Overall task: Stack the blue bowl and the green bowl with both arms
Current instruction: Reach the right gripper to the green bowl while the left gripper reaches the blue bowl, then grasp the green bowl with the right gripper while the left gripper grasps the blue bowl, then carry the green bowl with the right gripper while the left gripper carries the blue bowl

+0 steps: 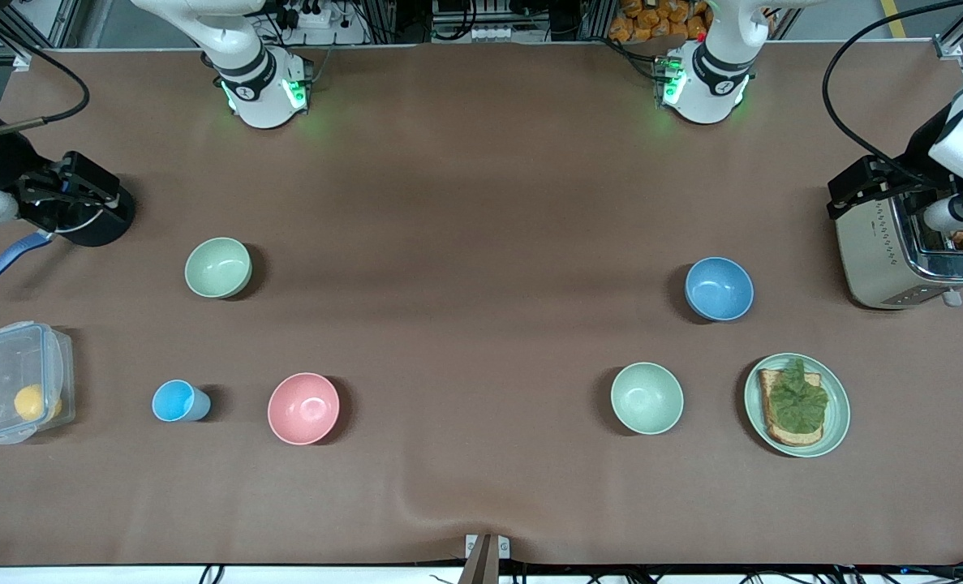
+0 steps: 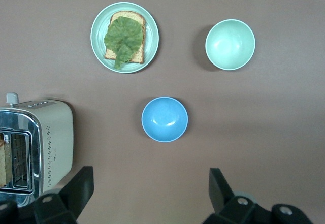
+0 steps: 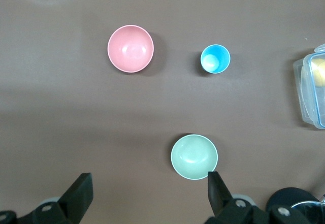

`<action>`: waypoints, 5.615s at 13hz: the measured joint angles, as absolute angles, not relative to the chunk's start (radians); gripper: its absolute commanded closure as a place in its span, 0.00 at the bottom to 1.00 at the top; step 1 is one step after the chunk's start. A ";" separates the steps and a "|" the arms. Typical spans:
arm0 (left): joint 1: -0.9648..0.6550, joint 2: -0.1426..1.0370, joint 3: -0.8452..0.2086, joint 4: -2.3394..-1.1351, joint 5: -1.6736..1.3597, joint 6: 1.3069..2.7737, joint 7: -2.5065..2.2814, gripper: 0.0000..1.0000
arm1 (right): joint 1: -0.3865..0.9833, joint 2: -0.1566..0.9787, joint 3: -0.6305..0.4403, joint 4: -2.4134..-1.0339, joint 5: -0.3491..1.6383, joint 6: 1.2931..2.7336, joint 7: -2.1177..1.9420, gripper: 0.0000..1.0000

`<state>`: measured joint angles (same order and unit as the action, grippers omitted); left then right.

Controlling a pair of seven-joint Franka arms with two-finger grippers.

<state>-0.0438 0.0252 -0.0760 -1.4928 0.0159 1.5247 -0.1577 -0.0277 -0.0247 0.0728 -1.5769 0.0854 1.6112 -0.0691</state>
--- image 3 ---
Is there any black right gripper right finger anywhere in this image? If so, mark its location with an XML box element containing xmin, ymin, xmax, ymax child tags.
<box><xmin>207</xmin><ymin>171</ymin><xmax>269</xmax><ymax>224</ymax></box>

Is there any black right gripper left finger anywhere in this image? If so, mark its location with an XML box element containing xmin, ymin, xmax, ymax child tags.
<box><xmin>17</xmin><ymin>172</ymin><xmax>94</xmax><ymax>224</ymax></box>

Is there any sage green bowl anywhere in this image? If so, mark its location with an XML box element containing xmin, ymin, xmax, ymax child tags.
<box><xmin>170</xmin><ymin>134</ymin><xmax>219</xmax><ymax>181</ymax></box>

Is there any pink bowl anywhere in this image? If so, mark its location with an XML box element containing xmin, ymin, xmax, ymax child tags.
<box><xmin>107</xmin><ymin>24</ymin><xmax>155</xmax><ymax>74</ymax></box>

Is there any clear plastic lidded container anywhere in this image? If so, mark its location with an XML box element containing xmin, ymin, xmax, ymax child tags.
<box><xmin>293</xmin><ymin>43</ymin><xmax>325</xmax><ymax>130</ymax></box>

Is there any blue cup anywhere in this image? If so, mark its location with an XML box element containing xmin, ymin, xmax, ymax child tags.
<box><xmin>200</xmin><ymin>44</ymin><xmax>231</xmax><ymax>75</ymax></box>

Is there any yellow lemon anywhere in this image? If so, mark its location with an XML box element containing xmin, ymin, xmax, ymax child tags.
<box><xmin>311</xmin><ymin>58</ymin><xmax>325</xmax><ymax>87</ymax></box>

